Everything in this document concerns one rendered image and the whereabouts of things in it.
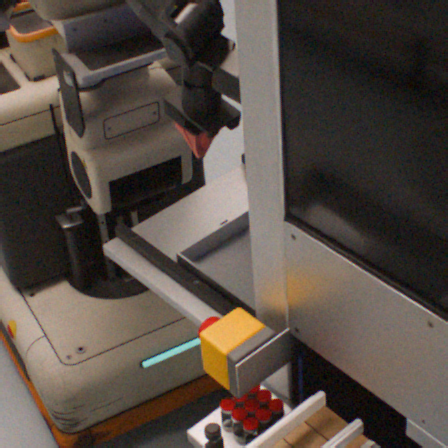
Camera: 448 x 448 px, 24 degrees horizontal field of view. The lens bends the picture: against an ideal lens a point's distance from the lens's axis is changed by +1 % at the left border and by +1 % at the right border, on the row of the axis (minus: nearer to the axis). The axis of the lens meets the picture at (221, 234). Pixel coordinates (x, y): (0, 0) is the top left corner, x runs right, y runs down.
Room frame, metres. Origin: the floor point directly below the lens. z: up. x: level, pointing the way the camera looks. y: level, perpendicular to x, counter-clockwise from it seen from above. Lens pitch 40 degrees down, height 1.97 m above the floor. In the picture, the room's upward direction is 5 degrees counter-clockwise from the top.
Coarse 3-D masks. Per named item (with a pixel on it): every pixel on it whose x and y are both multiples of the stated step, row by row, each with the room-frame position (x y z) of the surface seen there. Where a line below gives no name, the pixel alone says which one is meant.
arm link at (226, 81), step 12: (216, 0) 1.23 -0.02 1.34; (168, 36) 1.19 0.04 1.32; (216, 36) 1.22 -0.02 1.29; (168, 48) 1.20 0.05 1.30; (180, 48) 1.18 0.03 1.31; (204, 48) 1.21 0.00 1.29; (216, 48) 1.21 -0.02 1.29; (228, 48) 1.20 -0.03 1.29; (180, 60) 1.19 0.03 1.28; (192, 60) 1.20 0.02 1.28; (204, 60) 1.19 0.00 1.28; (216, 60) 1.19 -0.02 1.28; (228, 60) 1.18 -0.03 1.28; (216, 72) 1.19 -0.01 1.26; (228, 72) 1.17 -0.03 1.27; (216, 84) 1.19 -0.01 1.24; (228, 84) 1.18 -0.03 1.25; (228, 96) 1.18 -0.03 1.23
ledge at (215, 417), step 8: (288, 408) 0.93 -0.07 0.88; (208, 416) 0.93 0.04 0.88; (216, 416) 0.93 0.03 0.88; (200, 424) 0.92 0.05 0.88; (192, 432) 0.90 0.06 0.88; (200, 432) 0.90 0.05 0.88; (224, 432) 0.90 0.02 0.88; (232, 432) 0.90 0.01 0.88; (192, 440) 0.90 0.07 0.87; (200, 440) 0.89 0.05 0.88; (224, 440) 0.88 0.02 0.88; (232, 440) 0.88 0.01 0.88
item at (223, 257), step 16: (224, 224) 1.29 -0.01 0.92; (240, 224) 1.31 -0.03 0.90; (208, 240) 1.27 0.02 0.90; (224, 240) 1.29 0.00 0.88; (240, 240) 1.29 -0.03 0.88; (176, 256) 1.23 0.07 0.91; (192, 256) 1.25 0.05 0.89; (208, 256) 1.26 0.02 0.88; (224, 256) 1.25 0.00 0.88; (240, 256) 1.25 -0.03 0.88; (192, 272) 1.20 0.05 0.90; (208, 272) 1.22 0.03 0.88; (224, 272) 1.21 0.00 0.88; (240, 272) 1.21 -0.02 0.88; (224, 288) 1.14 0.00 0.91; (240, 288) 1.17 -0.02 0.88; (240, 304) 1.11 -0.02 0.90
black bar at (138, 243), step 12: (120, 228) 1.33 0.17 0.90; (132, 240) 1.29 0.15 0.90; (144, 240) 1.29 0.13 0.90; (144, 252) 1.27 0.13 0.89; (156, 252) 1.26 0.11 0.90; (156, 264) 1.24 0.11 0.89; (168, 264) 1.23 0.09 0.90; (180, 276) 1.20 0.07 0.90; (192, 276) 1.19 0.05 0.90; (192, 288) 1.17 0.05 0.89; (204, 288) 1.16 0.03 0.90; (204, 300) 1.15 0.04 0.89; (216, 300) 1.13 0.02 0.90; (228, 300) 1.13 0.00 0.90; (228, 312) 1.11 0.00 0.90
